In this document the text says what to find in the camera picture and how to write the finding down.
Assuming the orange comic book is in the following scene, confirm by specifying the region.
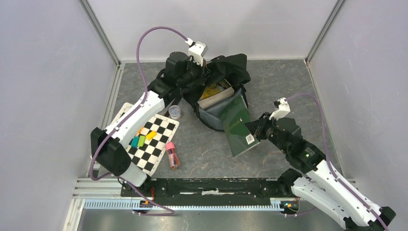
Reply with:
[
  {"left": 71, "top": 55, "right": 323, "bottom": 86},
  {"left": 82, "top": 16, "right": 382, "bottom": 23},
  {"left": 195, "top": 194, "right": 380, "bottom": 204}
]
[{"left": 217, "top": 79, "right": 232, "bottom": 91}]

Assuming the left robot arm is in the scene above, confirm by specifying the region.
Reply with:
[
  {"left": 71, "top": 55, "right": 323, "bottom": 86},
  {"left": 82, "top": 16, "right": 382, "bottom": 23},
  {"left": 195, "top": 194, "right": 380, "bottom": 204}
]
[{"left": 90, "top": 51, "right": 206, "bottom": 196}]

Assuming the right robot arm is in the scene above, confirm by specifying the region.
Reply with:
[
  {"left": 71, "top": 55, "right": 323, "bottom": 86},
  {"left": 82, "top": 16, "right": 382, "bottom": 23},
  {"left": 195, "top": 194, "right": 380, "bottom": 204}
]
[{"left": 245, "top": 113, "right": 396, "bottom": 231}]

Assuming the green notebook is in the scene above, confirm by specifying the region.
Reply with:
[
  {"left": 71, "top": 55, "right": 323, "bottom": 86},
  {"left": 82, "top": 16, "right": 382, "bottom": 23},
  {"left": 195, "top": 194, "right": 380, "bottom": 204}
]
[{"left": 220, "top": 94, "right": 260, "bottom": 157}]

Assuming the yellow toy block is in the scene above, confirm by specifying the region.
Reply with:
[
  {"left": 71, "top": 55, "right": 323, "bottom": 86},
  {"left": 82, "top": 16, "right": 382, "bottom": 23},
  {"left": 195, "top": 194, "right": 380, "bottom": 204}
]
[{"left": 145, "top": 131, "right": 157, "bottom": 140}]

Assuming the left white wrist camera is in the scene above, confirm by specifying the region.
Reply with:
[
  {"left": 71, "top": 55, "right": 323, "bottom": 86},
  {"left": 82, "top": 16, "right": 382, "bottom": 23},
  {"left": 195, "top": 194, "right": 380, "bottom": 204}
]
[{"left": 185, "top": 38, "right": 208, "bottom": 67}]

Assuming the clear jar of paperclips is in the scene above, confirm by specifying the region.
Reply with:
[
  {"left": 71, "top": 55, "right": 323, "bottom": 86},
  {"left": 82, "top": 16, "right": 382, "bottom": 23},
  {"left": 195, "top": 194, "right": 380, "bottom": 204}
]
[{"left": 168, "top": 105, "right": 182, "bottom": 120}]

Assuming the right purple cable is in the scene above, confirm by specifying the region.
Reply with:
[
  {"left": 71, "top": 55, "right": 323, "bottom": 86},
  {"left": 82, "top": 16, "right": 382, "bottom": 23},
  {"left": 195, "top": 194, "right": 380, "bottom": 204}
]
[{"left": 280, "top": 93, "right": 390, "bottom": 231}]

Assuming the pink capped pencil tube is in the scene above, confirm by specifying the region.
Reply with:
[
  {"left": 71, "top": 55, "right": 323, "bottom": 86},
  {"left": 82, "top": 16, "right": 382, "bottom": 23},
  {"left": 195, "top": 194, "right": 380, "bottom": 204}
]
[{"left": 166, "top": 142, "right": 180, "bottom": 169}]

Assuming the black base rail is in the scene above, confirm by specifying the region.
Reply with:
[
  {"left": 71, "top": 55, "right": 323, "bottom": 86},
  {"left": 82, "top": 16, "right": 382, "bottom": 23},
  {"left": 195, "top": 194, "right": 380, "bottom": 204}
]
[{"left": 138, "top": 178, "right": 297, "bottom": 206}]

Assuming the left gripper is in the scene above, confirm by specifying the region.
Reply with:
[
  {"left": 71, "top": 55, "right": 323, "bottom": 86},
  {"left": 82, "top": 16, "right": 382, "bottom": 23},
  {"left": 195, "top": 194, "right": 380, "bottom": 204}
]
[{"left": 177, "top": 56, "right": 212, "bottom": 88}]

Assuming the green toy block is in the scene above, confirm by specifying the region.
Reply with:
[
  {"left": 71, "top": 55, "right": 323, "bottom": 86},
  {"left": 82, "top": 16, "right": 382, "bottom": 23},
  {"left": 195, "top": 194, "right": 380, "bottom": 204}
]
[{"left": 137, "top": 135, "right": 146, "bottom": 147}]

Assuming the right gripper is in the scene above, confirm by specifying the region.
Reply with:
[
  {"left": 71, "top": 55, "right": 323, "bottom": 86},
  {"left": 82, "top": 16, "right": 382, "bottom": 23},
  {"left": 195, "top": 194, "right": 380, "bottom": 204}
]
[{"left": 245, "top": 111, "right": 290, "bottom": 154}]

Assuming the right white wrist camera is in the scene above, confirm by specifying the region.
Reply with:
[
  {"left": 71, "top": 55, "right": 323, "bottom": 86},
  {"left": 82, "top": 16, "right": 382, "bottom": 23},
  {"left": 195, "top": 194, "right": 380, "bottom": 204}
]
[{"left": 269, "top": 98, "right": 291, "bottom": 120}]

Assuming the teal toy block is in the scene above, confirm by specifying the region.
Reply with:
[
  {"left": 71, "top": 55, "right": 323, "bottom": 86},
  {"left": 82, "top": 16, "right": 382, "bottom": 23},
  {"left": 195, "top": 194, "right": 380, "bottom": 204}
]
[{"left": 130, "top": 136, "right": 140, "bottom": 148}]

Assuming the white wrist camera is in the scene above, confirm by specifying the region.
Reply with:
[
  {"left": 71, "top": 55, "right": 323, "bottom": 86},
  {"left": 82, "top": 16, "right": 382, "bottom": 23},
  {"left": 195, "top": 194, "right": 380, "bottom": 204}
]
[
  {"left": 185, "top": 38, "right": 208, "bottom": 67},
  {"left": 269, "top": 98, "right": 291, "bottom": 120}
]

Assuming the yellow hardcover book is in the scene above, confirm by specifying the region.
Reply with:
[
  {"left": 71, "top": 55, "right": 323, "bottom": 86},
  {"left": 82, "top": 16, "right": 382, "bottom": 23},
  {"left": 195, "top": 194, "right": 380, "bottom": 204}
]
[{"left": 199, "top": 84, "right": 222, "bottom": 101}]

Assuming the checkered chess board mat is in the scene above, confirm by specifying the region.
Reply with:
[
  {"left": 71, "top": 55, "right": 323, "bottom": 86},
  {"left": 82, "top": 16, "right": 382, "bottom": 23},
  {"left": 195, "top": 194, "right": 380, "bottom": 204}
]
[{"left": 126, "top": 114, "right": 179, "bottom": 177}]

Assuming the teal book with barcode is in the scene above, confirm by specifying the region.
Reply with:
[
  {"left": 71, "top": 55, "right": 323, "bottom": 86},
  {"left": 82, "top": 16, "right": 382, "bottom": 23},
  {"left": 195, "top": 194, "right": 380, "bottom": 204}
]
[{"left": 198, "top": 87, "right": 234, "bottom": 108}]

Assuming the black student backpack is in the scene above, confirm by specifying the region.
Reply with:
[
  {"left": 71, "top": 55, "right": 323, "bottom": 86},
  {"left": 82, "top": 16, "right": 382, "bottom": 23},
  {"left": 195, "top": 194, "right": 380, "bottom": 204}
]
[{"left": 164, "top": 53, "right": 253, "bottom": 132}]

